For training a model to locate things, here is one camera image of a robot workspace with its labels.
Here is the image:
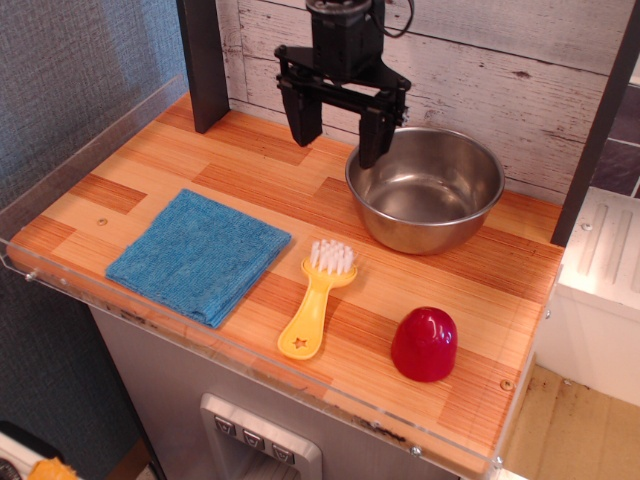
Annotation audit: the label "silver dispenser button panel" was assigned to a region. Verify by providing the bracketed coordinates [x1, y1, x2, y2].
[200, 393, 323, 479]

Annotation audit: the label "yellow brush white bristles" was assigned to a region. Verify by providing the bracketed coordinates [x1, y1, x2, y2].
[277, 239, 357, 360]

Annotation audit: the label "red plastic cup upside down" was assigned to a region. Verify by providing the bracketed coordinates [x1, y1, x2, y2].
[391, 307, 458, 382]

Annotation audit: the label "blue folded cloth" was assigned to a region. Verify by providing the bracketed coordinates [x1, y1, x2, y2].
[106, 189, 291, 328]

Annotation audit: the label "silver metal bowl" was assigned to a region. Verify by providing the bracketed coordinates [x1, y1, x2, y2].
[345, 127, 505, 255]

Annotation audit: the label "grey toy fridge cabinet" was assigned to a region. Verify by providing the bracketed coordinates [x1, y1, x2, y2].
[91, 308, 453, 479]

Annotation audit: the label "dark left vertical post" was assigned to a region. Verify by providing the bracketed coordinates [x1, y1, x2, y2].
[176, 0, 230, 133]

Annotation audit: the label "yellow object bottom left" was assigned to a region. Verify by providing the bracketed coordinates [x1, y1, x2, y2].
[27, 458, 79, 480]

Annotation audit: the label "dark vertical post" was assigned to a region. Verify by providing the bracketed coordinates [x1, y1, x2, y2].
[551, 1, 639, 247]
[176, 0, 230, 133]

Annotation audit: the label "clear acrylic guard rail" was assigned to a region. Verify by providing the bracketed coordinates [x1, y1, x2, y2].
[1, 90, 562, 479]

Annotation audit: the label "white toy sink unit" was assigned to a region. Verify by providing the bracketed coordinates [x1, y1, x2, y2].
[534, 188, 639, 404]

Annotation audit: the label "dark right vertical post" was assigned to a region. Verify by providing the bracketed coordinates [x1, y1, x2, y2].
[551, 1, 639, 247]

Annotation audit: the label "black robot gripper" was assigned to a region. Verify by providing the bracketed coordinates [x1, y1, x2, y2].
[275, 1, 411, 169]

